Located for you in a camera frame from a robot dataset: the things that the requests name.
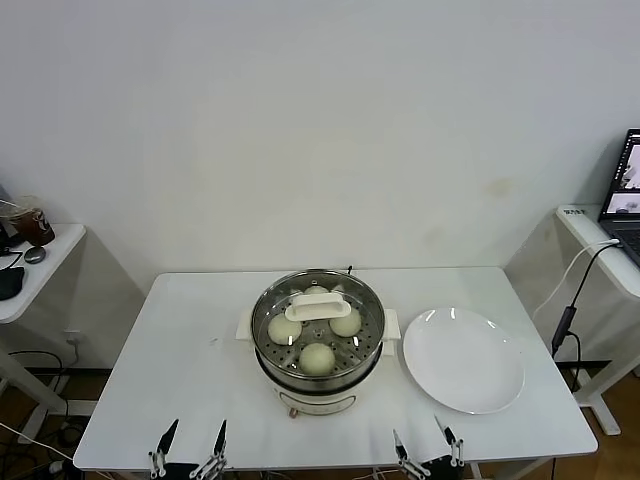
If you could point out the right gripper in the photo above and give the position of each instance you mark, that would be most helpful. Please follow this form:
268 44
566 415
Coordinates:
440 470

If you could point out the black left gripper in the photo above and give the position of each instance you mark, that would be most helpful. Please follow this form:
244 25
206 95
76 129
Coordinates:
180 472

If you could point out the white steamed baozi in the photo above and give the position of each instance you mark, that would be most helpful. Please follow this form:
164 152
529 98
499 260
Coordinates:
317 360
282 331
316 290
347 326

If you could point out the stainless steel steamer basket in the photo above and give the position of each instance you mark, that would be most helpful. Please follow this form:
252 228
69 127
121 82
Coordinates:
320 381

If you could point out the white round plate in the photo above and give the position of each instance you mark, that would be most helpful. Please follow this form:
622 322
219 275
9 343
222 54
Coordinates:
465 360

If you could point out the white electric cooker base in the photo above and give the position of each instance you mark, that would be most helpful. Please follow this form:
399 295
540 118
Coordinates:
320 400

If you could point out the white side table with cup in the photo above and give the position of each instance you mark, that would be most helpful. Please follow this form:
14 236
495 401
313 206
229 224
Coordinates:
60 250

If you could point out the small round grey disc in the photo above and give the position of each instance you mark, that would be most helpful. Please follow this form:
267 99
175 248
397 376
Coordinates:
36 253

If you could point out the iced coffee plastic cup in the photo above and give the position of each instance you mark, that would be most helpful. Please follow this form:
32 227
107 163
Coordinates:
37 227

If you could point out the white side table with label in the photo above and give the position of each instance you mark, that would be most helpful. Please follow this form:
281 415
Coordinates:
585 230

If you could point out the small printed label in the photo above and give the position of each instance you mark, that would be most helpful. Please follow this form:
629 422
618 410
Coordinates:
575 211

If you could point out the open grey laptop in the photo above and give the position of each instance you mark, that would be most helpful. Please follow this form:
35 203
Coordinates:
622 220

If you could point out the white wall socket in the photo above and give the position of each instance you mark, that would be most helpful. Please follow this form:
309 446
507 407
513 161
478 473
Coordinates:
74 336

